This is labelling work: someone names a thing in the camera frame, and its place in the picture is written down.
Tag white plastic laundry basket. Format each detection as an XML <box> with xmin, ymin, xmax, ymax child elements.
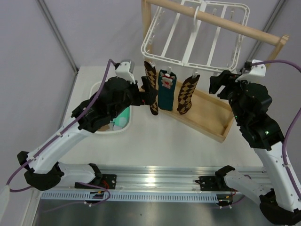
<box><xmin>90</xmin><ymin>80</ymin><xmax>134</xmax><ymax>136</ymax></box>

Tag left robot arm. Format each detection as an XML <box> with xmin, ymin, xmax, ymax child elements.
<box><xmin>17</xmin><ymin>76</ymin><xmax>158</xmax><ymax>191</ymax></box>

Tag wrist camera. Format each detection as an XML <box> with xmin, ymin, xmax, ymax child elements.
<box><xmin>235</xmin><ymin>59</ymin><xmax>267</xmax><ymax>83</ymax></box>
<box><xmin>115</xmin><ymin>59</ymin><xmax>136</xmax><ymax>84</ymax></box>

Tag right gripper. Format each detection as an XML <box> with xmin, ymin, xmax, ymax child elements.
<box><xmin>208</xmin><ymin>70</ymin><xmax>254</xmax><ymax>123</ymax></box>

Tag christmas pattern sock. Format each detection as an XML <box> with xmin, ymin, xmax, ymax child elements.
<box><xmin>158</xmin><ymin>70</ymin><xmax>177</xmax><ymax>111</ymax></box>

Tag white slotted cable duct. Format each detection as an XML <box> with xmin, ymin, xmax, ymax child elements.
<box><xmin>41</xmin><ymin>191</ymin><xmax>218</xmax><ymax>203</ymax></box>

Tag mint green sock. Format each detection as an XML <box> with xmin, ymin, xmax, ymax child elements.
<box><xmin>111</xmin><ymin>107</ymin><xmax>130</xmax><ymax>131</ymax></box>

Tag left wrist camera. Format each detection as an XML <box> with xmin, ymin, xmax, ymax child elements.
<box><xmin>115</xmin><ymin>59</ymin><xmax>136</xmax><ymax>84</ymax></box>

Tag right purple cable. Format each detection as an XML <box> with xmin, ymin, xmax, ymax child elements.
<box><xmin>206</xmin><ymin>60</ymin><xmax>301</xmax><ymax>210</ymax></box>

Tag wooden hanger rack stand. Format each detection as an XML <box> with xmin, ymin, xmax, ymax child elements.
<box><xmin>141</xmin><ymin>0</ymin><xmax>289</xmax><ymax>142</ymax></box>

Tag white plastic clip hanger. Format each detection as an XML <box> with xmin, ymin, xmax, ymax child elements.
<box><xmin>141</xmin><ymin>0</ymin><xmax>250</xmax><ymax>73</ymax></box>

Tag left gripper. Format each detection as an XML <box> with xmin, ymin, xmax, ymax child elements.
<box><xmin>111</xmin><ymin>76</ymin><xmax>158</xmax><ymax>119</ymax></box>

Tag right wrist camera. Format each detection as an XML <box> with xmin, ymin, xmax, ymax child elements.
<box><xmin>235</xmin><ymin>59</ymin><xmax>267</xmax><ymax>83</ymax></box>

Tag brown checkered sock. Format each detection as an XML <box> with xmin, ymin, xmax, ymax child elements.
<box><xmin>144</xmin><ymin>61</ymin><xmax>158</xmax><ymax>116</ymax></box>
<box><xmin>177</xmin><ymin>74</ymin><xmax>200</xmax><ymax>115</ymax></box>

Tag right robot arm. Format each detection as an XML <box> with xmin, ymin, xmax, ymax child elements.
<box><xmin>209</xmin><ymin>71</ymin><xmax>301</xmax><ymax>226</ymax></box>

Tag aluminium mounting rail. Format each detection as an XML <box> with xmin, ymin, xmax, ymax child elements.
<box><xmin>98</xmin><ymin>165</ymin><xmax>220</xmax><ymax>193</ymax></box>

